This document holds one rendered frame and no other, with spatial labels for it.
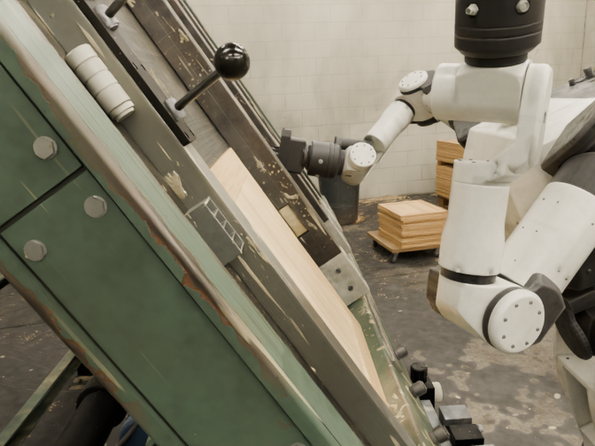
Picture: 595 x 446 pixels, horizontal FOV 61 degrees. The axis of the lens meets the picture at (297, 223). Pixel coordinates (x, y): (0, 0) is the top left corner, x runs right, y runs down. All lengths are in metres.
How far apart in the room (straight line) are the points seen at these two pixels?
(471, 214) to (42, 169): 0.44
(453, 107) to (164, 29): 0.75
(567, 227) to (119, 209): 0.53
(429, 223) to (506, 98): 3.73
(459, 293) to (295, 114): 5.79
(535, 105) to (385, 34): 6.18
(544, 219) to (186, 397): 0.49
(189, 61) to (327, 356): 0.75
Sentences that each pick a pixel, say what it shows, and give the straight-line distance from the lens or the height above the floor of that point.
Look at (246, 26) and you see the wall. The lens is 6.30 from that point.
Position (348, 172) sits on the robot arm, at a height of 1.21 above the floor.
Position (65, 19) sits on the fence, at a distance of 0.62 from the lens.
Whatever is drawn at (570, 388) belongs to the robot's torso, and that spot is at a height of 0.78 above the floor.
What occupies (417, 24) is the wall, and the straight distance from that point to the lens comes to 6.93.
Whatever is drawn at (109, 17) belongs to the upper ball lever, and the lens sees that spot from 0.63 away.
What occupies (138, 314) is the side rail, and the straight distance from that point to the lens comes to 0.38.
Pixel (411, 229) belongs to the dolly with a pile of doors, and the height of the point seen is 0.28.
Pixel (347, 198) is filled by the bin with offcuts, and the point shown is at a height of 0.29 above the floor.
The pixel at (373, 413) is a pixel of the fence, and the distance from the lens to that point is 0.71.
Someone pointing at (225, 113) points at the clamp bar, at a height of 1.37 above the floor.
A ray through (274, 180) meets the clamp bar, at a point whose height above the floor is 1.21.
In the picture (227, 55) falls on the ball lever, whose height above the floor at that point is 1.44.
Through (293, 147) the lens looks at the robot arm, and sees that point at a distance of 1.25.
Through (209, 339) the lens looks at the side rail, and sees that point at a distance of 0.38.
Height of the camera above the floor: 1.40
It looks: 14 degrees down
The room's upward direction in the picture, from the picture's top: 3 degrees counter-clockwise
